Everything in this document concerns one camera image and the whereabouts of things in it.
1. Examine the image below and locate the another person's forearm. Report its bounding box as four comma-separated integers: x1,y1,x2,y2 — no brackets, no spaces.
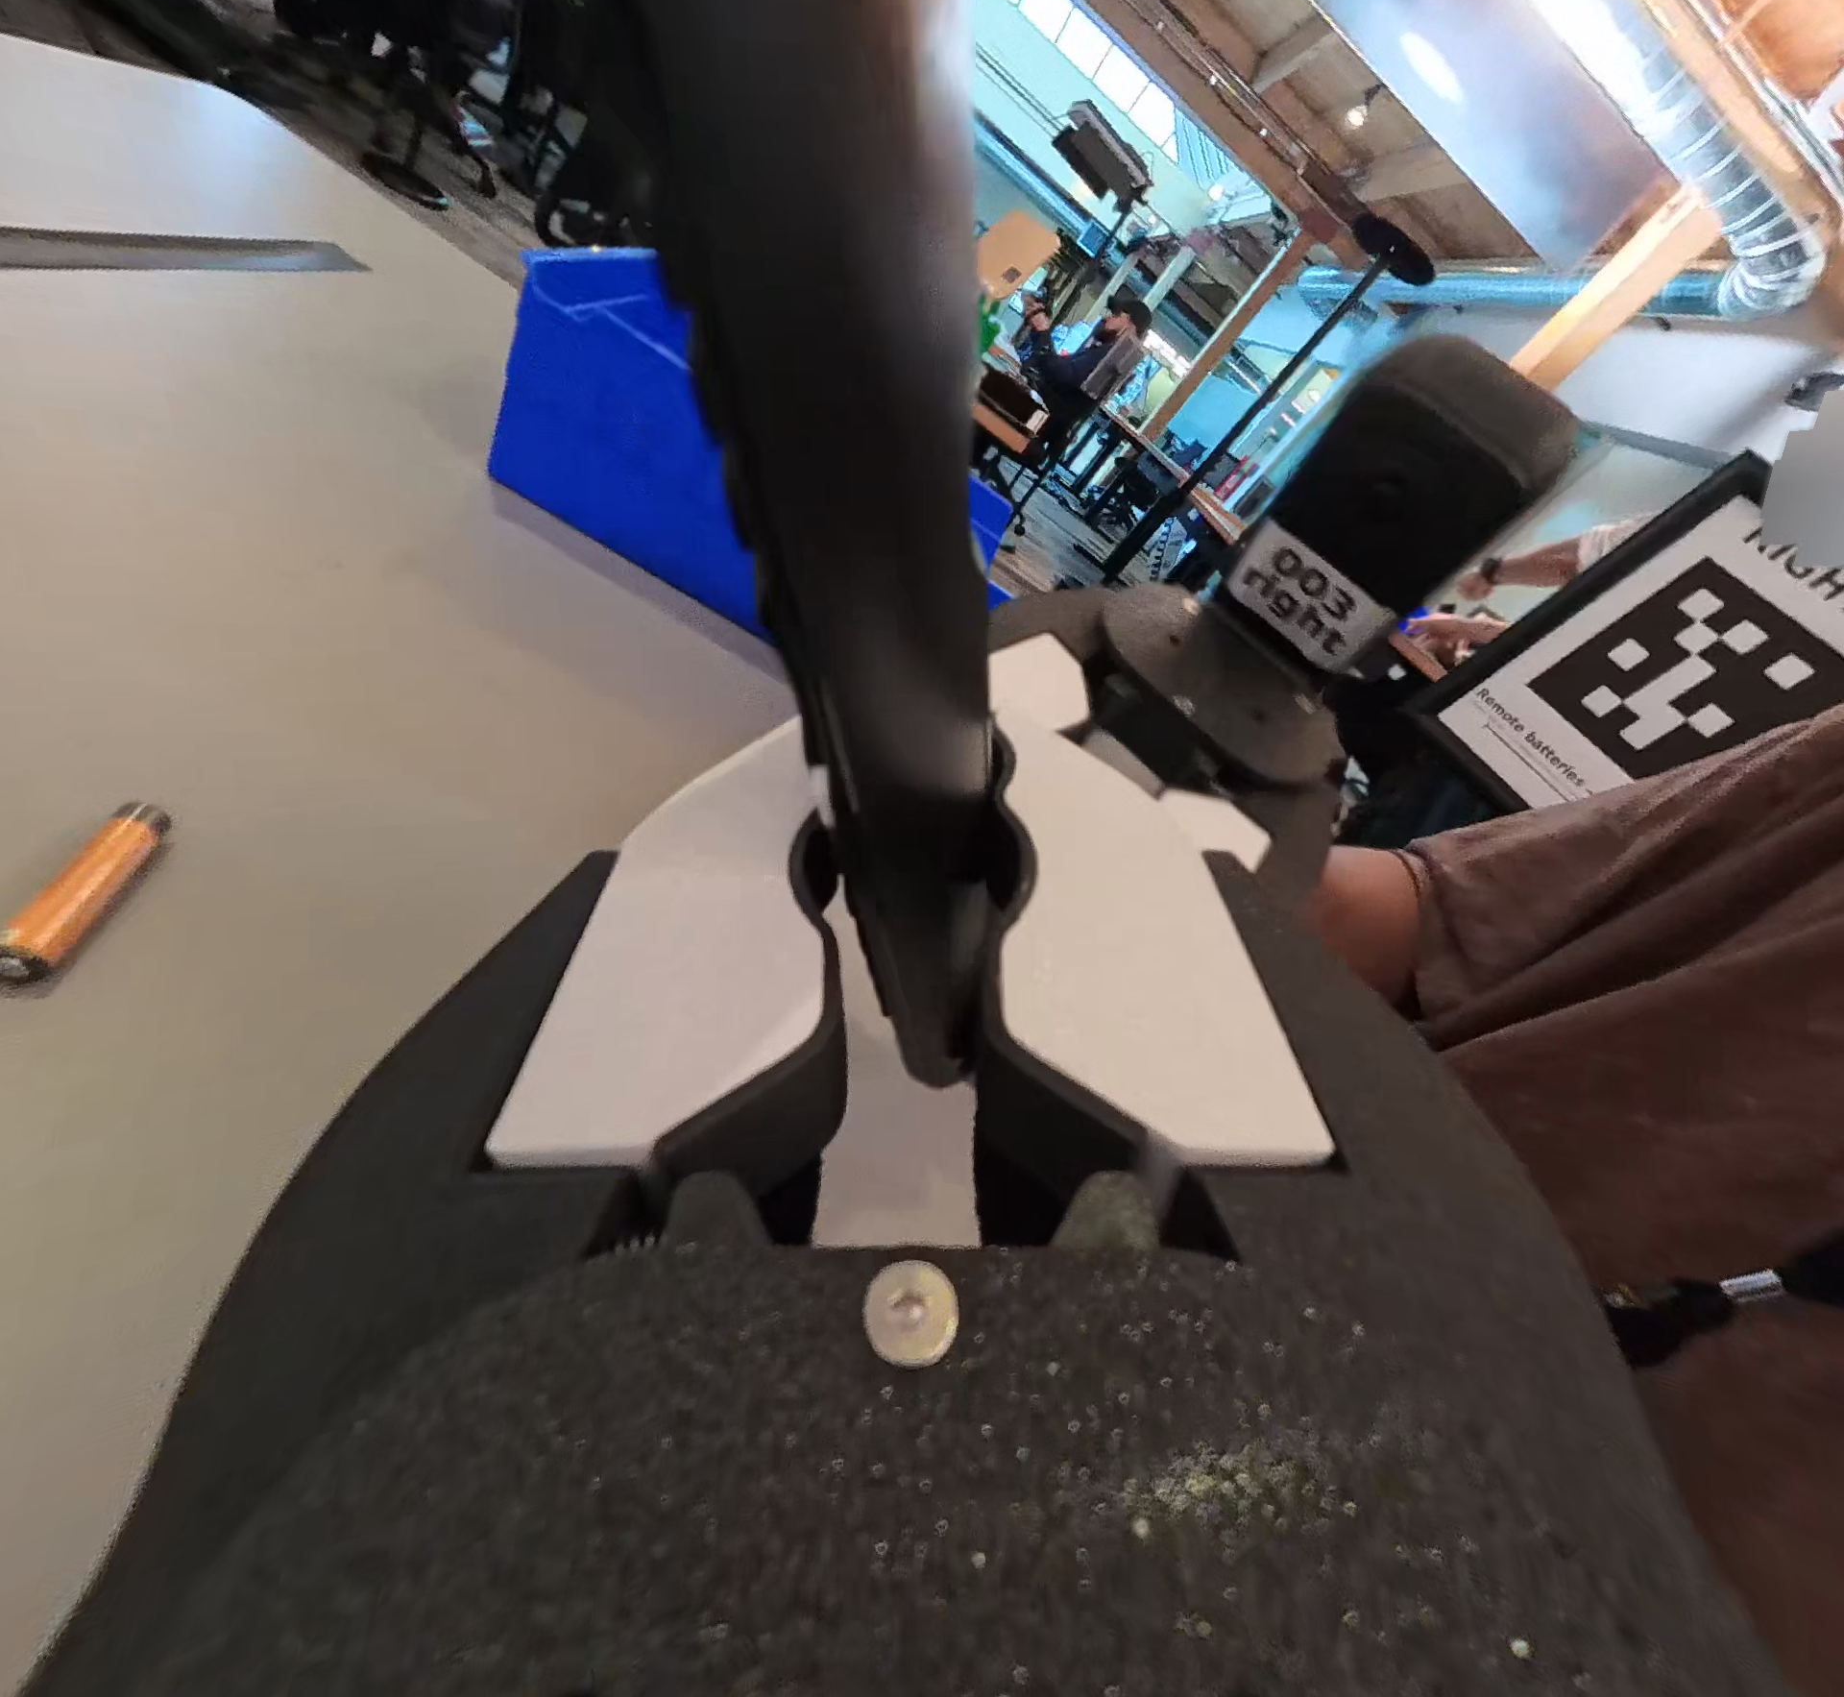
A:
1455,512,1658,604

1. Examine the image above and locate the orange battery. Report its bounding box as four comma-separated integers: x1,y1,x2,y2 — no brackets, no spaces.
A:
0,802,174,993

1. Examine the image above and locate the blue plastic bin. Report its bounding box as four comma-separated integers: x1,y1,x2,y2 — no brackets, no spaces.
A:
487,245,1015,639

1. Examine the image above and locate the black remote control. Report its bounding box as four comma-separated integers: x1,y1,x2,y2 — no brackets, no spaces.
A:
583,0,1029,1091

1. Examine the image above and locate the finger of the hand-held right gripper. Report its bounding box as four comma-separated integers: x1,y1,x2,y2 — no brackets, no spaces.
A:
986,638,1099,737
1152,786,1275,870

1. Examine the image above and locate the black office chair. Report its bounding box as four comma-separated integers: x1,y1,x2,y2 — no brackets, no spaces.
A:
368,0,665,250

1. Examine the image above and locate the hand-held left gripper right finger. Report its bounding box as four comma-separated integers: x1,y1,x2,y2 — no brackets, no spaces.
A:
976,714,1338,1242

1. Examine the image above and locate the white sign with black marker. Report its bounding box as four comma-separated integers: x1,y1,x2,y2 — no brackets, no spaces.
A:
1404,450,1844,813

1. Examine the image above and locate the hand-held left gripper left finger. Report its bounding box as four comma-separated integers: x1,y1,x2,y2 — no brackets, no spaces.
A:
485,714,849,1246

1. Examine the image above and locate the silver ventilation duct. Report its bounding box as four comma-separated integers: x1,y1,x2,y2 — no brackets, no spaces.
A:
1418,0,1838,319

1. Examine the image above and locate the grey desk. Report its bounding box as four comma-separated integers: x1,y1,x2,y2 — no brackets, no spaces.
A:
0,33,1011,1656

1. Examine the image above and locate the person in brown shirt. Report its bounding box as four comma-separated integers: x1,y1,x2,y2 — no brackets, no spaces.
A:
1404,704,1844,1697

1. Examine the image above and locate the person's right forearm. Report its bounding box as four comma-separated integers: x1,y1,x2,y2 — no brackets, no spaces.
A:
1301,845,1432,1007

